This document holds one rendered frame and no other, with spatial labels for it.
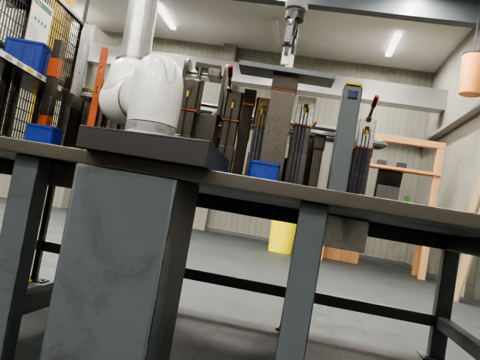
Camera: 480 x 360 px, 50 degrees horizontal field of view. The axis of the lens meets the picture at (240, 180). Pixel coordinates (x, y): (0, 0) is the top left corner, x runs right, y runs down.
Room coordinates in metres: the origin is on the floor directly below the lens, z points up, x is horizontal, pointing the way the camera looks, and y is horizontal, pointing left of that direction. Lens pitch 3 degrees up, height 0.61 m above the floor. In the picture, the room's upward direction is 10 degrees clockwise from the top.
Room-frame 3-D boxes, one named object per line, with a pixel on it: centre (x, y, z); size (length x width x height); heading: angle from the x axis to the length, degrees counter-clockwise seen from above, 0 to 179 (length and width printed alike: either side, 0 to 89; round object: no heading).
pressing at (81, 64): (2.40, 0.83, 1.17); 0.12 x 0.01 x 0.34; 176
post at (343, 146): (1.97, -0.37, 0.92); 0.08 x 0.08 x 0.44; 86
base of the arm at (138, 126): (1.58, 0.28, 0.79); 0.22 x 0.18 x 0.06; 94
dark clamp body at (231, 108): (2.12, 0.08, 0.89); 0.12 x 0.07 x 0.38; 176
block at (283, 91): (1.99, -0.11, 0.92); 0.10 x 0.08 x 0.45; 86
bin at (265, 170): (1.88, -0.08, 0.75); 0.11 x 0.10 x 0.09; 86
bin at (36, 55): (2.30, 1.00, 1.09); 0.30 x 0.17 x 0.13; 4
